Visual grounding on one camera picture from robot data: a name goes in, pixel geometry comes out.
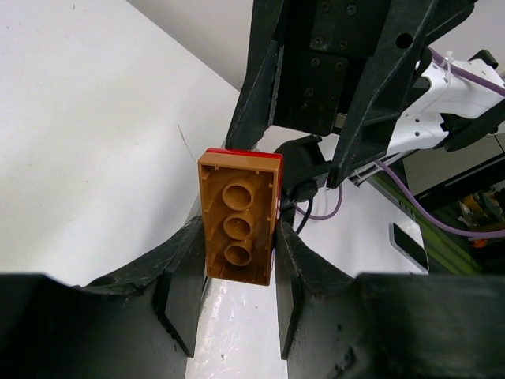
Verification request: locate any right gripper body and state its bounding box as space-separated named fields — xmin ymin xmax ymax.
xmin=274 ymin=1 xmax=391 ymax=137

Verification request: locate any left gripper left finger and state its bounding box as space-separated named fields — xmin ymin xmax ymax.
xmin=1 ymin=217 xmax=205 ymax=378

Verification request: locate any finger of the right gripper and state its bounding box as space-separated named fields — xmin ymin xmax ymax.
xmin=225 ymin=0 xmax=291 ymax=150
xmin=325 ymin=0 xmax=478 ymax=190

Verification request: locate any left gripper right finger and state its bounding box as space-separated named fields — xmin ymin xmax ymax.
xmin=275 ymin=222 xmax=504 ymax=378

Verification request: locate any red curved lego brick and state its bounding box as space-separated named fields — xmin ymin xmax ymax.
xmin=206 ymin=148 xmax=284 ymax=220

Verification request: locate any orange plate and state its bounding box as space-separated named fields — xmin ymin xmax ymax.
xmin=198 ymin=152 xmax=279 ymax=286

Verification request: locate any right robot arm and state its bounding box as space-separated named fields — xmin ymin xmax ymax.
xmin=225 ymin=1 xmax=504 ymax=189

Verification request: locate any black smartphone on table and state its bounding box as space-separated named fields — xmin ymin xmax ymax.
xmin=389 ymin=223 xmax=429 ymax=273

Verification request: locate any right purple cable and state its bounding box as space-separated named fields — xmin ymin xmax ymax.
xmin=295 ymin=51 xmax=505 ymax=240

